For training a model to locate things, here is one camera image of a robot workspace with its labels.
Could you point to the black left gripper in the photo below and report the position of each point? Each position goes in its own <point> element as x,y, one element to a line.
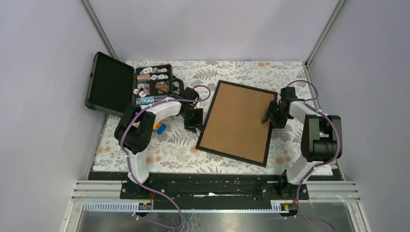
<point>198,122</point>

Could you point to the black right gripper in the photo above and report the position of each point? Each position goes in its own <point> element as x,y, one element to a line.
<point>278,123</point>

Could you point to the black picture frame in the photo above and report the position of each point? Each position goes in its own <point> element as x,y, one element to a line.
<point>230,158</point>

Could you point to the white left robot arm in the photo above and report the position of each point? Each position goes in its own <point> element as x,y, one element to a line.
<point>134,131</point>

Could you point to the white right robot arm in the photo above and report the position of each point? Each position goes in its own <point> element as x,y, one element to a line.
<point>321,140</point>

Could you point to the orange blue toy block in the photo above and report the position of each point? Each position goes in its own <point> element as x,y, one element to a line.
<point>159,127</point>

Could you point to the black poker chip case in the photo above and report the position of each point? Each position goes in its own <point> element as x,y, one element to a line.
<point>114,84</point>

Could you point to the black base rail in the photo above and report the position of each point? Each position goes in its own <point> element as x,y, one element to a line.
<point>211,191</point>

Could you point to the right aluminium corner post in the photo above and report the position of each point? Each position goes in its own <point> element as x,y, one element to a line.
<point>330,22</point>

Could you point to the aluminium corner post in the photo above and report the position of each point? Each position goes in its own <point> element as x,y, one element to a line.
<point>99,28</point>
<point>330,22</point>

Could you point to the left aluminium corner post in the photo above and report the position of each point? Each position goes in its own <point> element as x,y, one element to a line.
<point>99,28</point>

